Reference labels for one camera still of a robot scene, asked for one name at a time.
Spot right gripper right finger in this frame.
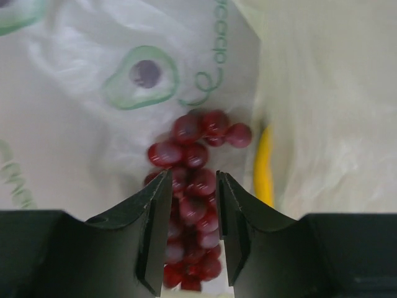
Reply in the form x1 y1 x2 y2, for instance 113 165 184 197
216 172 396 298

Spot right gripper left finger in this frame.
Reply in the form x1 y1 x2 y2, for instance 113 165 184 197
1 171 172 297

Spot dark fake grapes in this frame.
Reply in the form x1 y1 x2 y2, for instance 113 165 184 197
143 109 252 292

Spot green avocado print plastic bag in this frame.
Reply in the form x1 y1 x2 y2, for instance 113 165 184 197
0 0 397 298

